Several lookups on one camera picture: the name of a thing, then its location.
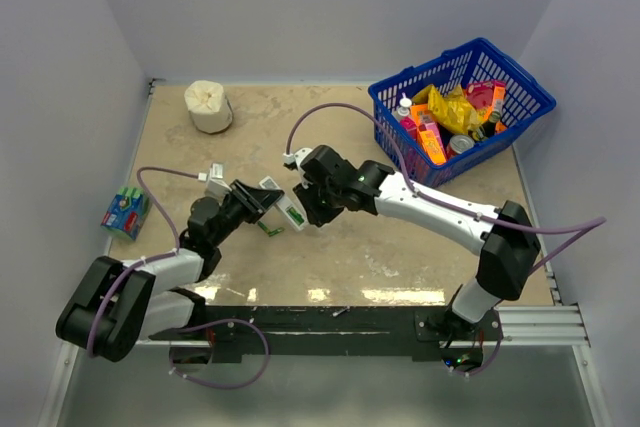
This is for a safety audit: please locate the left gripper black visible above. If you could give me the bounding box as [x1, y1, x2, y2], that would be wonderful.
[210, 179, 283, 247]

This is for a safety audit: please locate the green battery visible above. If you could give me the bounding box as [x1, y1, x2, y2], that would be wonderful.
[257, 221, 271, 235]
[289, 209, 304, 225]

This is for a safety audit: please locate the white remote control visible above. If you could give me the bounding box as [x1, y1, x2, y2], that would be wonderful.
[259, 176, 308, 232]

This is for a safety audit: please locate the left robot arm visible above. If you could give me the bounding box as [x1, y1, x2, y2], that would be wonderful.
[55, 180, 284, 362]

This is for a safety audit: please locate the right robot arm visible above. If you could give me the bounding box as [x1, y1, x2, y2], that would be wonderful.
[283, 145, 540, 340]

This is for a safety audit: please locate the white tissue roll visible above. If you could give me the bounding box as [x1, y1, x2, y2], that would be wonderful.
[184, 80, 233, 134]

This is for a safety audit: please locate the white bottle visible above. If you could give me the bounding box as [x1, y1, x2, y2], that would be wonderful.
[393, 93, 413, 122]

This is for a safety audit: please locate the orange box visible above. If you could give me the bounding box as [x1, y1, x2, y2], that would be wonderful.
[410, 104, 447, 165]

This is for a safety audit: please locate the battery multipack blue green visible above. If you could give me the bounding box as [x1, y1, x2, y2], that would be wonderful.
[101, 186, 151, 242]

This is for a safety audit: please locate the red soda can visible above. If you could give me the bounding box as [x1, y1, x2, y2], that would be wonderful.
[446, 134, 475, 159]

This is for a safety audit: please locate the yellow snack bag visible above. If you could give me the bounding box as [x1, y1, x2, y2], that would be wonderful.
[412, 84, 482, 135]

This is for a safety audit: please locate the blue plastic basket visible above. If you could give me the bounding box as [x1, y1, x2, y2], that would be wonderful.
[368, 37, 556, 187]

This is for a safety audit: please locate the dark glass bottle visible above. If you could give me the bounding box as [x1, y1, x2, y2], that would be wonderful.
[470, 111, 501, 143]

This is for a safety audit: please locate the orange tall carton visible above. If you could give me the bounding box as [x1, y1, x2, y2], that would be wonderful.
[491, 80, 506, 116]

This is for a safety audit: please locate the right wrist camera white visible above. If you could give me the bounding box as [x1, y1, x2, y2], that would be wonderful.
[283, 147, 312, 171]

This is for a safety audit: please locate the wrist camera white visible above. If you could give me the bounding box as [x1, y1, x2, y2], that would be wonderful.
[283, 147, 312, 171]
[197, 162, 231, 200]

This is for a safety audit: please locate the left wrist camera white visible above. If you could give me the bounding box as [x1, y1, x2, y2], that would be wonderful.
[197, 162, 231, 200]

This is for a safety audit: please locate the black base frame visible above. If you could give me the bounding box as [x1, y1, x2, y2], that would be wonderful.
[169, 304, 501, 364]

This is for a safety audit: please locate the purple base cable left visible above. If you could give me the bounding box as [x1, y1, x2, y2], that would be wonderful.
[168, 317, 271, 390]

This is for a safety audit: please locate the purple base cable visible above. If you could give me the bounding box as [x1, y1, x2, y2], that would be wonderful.
[168, 317, 271, 390]
[447, 316, 504, 378]

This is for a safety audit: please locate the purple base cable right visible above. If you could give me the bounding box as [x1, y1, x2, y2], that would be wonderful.
[447, 316, 504, 378]

